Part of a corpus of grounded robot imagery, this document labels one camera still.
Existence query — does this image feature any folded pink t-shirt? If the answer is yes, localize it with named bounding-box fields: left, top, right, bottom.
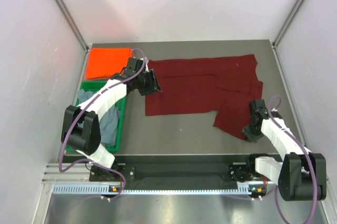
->
left=83, top=49, right=91, bottom=80

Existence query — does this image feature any crumpled grey-blue t-shirt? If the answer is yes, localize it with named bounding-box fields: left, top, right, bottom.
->
left=77, top=89, right=121, bottom=147

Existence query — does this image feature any purple cable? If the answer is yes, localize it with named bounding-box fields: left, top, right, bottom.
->
left=252, top=95, right=318, bottom=224
left=58, top=48, right=150, bottom=201

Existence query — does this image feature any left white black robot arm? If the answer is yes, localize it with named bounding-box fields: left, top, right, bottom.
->
left=61, top=57, right=162, bottom=180

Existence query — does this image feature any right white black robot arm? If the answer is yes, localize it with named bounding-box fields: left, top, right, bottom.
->
left=242, top=99, right=326, bottom=201

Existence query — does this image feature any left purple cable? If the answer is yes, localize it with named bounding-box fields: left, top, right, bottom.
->
left=58, top=48, right=150, bottom=201

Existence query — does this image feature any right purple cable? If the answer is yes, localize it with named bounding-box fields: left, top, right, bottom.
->
left=252, top=95, right=318, bottom=224

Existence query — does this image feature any folded orange t-shirt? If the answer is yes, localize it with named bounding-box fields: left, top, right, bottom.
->
left=87, top=48, right=132, bottom=79

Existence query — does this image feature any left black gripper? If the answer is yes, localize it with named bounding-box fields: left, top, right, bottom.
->
left=135, top=69, right=162, bottom=96

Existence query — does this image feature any aluminium front rail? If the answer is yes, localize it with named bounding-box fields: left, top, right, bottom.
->
left=42, top=162, right=330, bottom=184

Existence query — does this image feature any dark red t-shirt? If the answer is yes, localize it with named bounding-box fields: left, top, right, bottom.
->
left=145, top=54, right=263, bottom=139

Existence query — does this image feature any aluminium corner post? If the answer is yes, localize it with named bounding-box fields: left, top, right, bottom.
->
left=271, top=0, right=324, bottom=47
left=54, top=0, right=89, bottom=51

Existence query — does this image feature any right aluminium corner post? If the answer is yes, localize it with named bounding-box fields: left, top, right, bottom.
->
left=271, top=0, right=324, bottom=47

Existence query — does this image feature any slotted grey cable duct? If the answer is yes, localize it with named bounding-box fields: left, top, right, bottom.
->
left=52, top=183, right=263, bottom=195

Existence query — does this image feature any green plastic bin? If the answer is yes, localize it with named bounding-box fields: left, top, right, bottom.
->
left=61, top=80, right=127, bottom=155

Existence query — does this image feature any left aluminium corner post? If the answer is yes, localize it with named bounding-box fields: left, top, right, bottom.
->
left=54, top=0, right=89, bottom=51

